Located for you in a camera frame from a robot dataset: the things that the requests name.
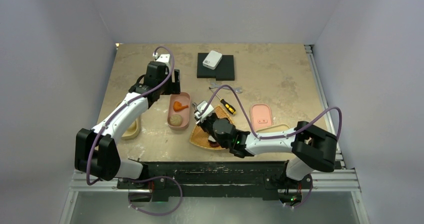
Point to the beige steamed bun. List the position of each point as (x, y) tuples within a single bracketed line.
[(175, 120)]

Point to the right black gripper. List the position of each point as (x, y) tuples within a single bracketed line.
[(202, 124)]

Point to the silver wrench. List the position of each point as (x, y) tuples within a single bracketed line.
[(214, 85)]

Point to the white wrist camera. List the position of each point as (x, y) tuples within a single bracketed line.
[(202, 110), (162, 58)]

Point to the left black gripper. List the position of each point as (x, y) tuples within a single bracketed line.
[(173, 88)]

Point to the beige lunch box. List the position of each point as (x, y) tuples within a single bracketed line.
[(133, 130)]

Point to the yellow black screwdriver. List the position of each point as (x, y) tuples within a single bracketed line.
[(230, 109)]

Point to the beige lunch box lid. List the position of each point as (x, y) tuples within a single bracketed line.
[(274, 128)]

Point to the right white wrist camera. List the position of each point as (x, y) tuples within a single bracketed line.
[(202, 110)]

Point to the orange fried chicken piece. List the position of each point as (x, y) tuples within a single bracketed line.
[(178, 106)]

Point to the pink lunch box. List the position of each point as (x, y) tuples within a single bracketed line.
[(184, 98)]

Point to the black table front frame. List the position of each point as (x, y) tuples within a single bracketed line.
[(218, 179)]

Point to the aluminium rail right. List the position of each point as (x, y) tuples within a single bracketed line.
[(340, 164)]

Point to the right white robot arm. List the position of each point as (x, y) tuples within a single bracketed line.
[(314, 148)]

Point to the dark red round food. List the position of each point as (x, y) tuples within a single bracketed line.
[(214, 145)]

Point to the woven bamboo basket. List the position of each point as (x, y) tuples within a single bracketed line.
[(200, 139)]

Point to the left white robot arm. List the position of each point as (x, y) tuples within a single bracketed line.
[(96, 150)]

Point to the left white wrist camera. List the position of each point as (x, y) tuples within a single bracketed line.
[(162, 58)]

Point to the white small box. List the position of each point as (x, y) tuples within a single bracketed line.
[(212, 59)]

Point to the black foam block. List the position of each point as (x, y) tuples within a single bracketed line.
[(225, 70)]

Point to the pink lunch box lid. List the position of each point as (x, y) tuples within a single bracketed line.
[(261, 116)]

